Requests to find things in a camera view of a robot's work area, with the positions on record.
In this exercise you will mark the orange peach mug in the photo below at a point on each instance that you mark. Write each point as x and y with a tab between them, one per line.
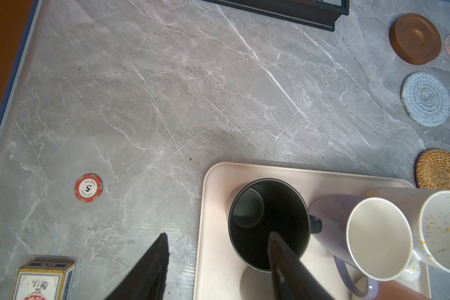
393	290

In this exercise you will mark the cream white mug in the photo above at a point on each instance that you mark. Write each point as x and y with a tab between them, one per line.
428	214

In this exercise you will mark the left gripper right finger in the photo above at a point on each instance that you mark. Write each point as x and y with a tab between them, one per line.
290	278

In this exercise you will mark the brown wooden round coaster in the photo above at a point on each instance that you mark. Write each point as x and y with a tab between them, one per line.
415	39

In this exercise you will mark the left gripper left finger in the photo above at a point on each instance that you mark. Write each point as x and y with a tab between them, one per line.
147	280

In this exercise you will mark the beige rectangular serving tray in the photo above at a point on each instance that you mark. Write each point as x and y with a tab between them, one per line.
219	270

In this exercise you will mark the black mug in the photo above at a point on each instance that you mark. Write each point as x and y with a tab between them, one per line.
256	209

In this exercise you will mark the black white chessboard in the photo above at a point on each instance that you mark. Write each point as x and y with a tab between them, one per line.
317	14

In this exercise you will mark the playing card box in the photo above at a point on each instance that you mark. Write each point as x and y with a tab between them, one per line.
44	279

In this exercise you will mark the blue woven round coaster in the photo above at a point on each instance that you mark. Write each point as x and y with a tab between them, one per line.
425	99

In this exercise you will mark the woven rattan round coaster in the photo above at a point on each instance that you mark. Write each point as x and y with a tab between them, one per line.
432	170

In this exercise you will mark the small red round sticker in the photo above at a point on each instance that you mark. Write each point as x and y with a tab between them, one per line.
88	188

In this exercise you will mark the white mug purple handle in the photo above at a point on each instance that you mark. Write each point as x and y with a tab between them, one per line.
369	237

